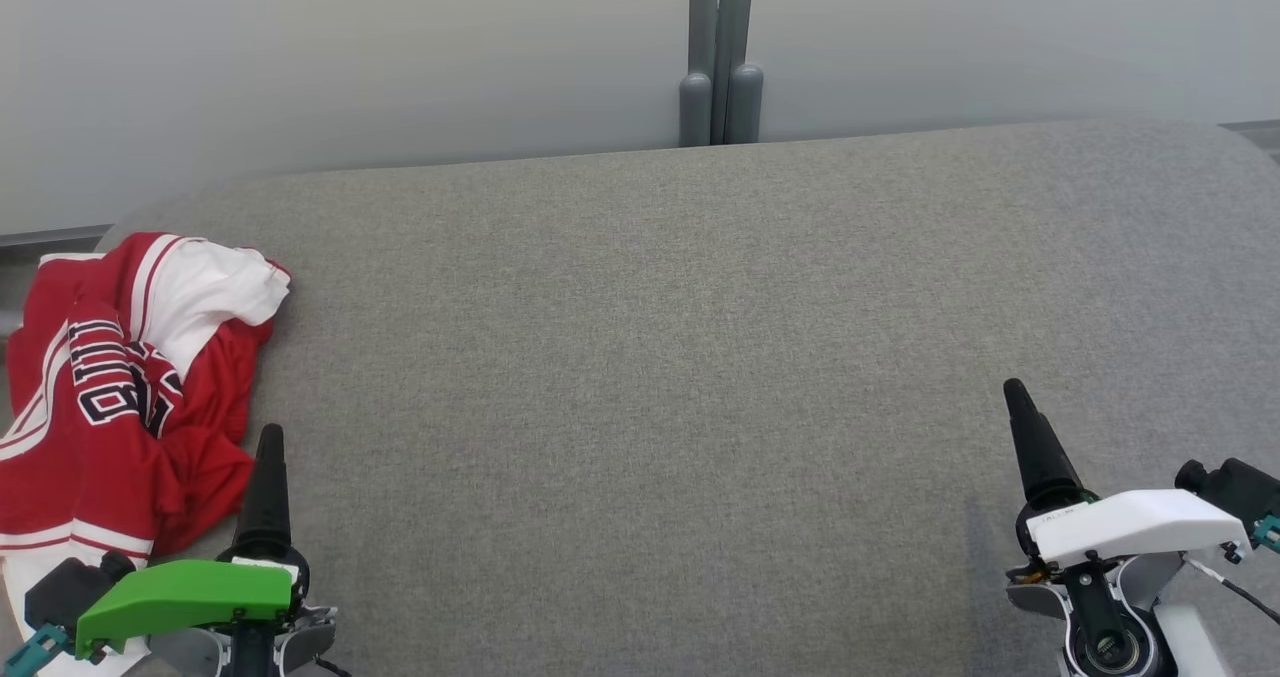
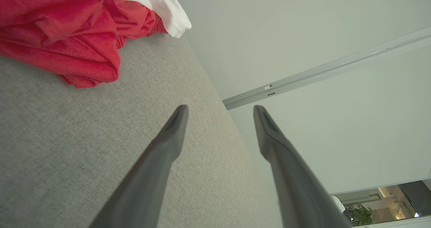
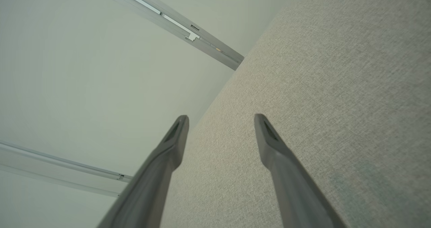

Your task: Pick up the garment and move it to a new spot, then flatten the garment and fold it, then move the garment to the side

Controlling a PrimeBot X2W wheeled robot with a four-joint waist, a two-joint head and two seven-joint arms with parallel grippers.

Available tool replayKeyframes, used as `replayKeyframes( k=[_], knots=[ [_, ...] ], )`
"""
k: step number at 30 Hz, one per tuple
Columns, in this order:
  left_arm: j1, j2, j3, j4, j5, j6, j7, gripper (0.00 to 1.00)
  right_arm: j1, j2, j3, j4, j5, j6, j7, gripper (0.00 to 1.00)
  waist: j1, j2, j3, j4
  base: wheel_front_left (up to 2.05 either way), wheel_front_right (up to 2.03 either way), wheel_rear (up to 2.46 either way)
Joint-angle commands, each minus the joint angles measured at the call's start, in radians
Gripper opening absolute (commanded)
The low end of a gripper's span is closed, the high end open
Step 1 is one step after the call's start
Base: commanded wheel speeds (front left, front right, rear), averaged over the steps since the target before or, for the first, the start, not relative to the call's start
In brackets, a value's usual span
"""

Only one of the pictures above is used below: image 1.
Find red and white sports shorts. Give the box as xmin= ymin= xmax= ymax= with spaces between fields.
xmin=0 ymin=232 xmax=293 ymax=677

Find grey partition post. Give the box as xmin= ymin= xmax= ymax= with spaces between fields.
xmin=712 ymin=0 xmax=765 ymax=146
xmin=679 ymin=0 xmax=722 ymax=148

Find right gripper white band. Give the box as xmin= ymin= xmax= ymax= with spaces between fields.
xmin=1003 ymin=378 xmax=1253 ymax=677

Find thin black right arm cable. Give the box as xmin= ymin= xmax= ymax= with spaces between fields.
xmin=1185 ymin=555 xmax=1280 ymax=626

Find grey metal floor rail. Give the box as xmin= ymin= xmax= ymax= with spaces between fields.
xmin=0 ymin=224 xmax=114 ymax=251

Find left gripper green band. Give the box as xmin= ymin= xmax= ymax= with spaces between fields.
xmin=75 ymin=424 xmax=338 ymax=677

